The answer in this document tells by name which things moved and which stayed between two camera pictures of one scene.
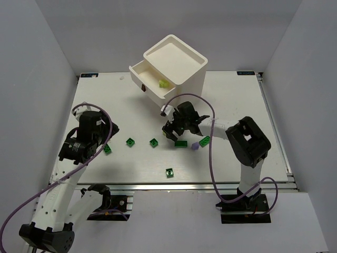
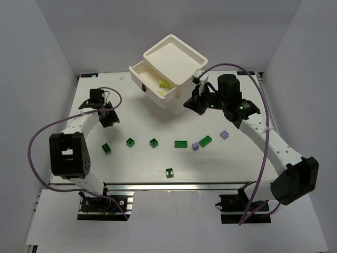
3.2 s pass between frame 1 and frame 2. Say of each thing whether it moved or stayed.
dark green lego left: stayed
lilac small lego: stayed
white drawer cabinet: stayed
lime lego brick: stayed
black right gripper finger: moved
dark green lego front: stayed
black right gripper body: moved
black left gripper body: moved
